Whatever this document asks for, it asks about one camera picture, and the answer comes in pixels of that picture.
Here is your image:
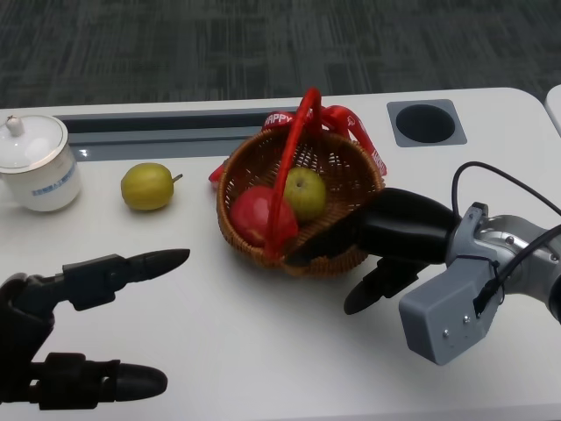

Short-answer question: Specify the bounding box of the red apple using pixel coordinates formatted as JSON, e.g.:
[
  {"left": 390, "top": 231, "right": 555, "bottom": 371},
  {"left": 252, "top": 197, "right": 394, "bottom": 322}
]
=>
[{"left": 231, "top": 185, "right": 300, "bottom": 247}]

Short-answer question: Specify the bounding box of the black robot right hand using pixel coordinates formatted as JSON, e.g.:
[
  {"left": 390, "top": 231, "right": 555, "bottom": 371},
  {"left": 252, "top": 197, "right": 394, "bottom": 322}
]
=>
[{"left": 284, "top": 187, "right": 461, "bottom": 316}]

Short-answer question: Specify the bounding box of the wicker basket with red handle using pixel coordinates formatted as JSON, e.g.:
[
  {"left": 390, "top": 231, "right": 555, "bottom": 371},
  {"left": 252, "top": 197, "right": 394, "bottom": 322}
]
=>
[{"left": 217, "top": 87, "right": 387, "bottom": 278}]

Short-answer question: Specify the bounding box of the red printed ribbon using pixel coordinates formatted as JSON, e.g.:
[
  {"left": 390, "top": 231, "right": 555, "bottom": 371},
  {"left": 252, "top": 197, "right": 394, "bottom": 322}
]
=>
[{"left": 208, "top": 104, "right": 389, "bottom": 185}]

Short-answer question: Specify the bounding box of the white mug with blue print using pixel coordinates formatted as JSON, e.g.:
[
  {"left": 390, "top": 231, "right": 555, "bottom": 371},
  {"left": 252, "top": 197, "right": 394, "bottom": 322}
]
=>
[{"left": 0, "top": 131, "right": 82, "bottom": 213}]

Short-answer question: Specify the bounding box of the grey round table grommet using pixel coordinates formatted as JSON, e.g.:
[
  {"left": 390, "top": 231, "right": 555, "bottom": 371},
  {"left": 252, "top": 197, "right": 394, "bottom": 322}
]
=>
[{"left": 386, "top": 99, "right": 468, "bottom": 147}]

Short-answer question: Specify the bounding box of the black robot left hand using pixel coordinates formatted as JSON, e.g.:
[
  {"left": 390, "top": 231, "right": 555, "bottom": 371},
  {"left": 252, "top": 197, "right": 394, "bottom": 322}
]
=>
[{"left": 0, "top": 247, "right": 192, "bottom": 411}]

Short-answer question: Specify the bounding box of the grey table cable tray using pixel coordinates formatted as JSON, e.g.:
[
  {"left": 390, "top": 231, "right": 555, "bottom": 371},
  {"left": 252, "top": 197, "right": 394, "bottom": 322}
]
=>
[{"left": 51, "top": 109, "right": 303, "bottom": 161}]

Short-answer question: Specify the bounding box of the green fruit with stem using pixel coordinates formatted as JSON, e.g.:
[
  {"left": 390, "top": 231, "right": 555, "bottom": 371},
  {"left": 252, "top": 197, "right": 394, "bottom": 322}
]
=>
[{"left": 120, "top": 162, "right": 184, "bottom": 212}]

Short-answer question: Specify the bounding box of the green fruit without stem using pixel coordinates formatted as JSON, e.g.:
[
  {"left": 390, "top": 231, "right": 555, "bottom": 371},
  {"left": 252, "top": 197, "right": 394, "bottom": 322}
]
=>
[{"left": 282, "top": 166, "right": 328, "bottom": 223}]

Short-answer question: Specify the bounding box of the white mug lid with knob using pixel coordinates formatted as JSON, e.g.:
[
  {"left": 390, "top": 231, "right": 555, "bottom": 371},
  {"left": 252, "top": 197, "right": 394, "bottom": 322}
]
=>
[{"left": 0, "top": 114, "right": 70, "bottom": 173}]

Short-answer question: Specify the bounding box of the white neighbouring table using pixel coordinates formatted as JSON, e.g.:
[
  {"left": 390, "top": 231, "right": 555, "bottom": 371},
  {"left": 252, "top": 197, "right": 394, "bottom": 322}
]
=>
[{"left": 543, "top": 82, "right": 561, "bottom": 137}]

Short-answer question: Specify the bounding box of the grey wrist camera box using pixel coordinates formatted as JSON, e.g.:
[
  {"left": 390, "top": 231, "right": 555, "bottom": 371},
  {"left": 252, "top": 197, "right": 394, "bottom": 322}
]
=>
[{"left": 398, "top": 253, "right": 505, "bottom": 366}]

